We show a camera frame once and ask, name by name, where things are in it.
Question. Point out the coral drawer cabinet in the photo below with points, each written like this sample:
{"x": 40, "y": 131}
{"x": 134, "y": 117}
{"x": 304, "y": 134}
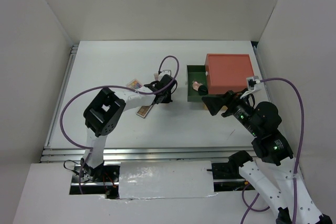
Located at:
{"x": 225, "y": 72}

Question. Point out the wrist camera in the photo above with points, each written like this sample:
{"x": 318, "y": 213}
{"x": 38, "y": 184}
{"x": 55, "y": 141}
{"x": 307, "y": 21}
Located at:
{"x": 253, "y": 86}
{"x": 158, "y": 75}

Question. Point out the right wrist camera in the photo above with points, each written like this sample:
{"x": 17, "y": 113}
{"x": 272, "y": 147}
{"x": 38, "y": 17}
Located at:
{"x": 253, "y": 86}

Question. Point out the aluminium right rail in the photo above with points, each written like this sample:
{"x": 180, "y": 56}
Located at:
{"x": 254, "y": 46}

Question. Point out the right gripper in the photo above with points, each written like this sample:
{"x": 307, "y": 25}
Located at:
{"x": 213, "y": 103}

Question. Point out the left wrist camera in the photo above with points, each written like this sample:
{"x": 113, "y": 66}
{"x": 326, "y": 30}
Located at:
{"x": 158, "y": 75}

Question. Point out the aluminium left rail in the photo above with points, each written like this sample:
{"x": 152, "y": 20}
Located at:
{"x": 72, "y": 56}

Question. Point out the aluminium rail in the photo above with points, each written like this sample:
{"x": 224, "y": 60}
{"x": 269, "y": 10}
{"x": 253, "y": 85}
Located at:
{"x": 72, "y": 56}
{"x": 116, "y": 155}
{"x": 254, "y": 46}

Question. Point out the dark green round compact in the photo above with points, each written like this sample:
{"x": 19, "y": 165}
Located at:
{"x": 202, "y": 90}

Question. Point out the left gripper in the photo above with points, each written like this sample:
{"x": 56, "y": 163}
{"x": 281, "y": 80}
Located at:
{"x": 168, "y": 99}

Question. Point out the aluminium front rail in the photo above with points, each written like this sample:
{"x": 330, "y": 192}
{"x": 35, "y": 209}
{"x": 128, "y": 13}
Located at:
{"x": 116, "y": 155}

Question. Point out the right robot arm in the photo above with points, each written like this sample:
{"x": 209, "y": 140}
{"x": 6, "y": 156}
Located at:
{"x": 289, "y": 201}

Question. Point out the white cover plate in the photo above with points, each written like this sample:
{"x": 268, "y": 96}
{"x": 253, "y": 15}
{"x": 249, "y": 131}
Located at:
{"x": 180, "y": 179}

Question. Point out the peach makeup sponge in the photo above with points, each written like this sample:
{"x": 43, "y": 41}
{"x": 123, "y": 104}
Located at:
{"x": 196, "y": 85}

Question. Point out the brown eyeshadow palette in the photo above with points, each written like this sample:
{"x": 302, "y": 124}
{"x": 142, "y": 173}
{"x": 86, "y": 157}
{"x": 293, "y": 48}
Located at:
{"x": 143, "y": 111}

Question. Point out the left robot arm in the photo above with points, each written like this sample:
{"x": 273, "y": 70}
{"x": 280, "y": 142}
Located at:
{"x": 104, "y": 111}

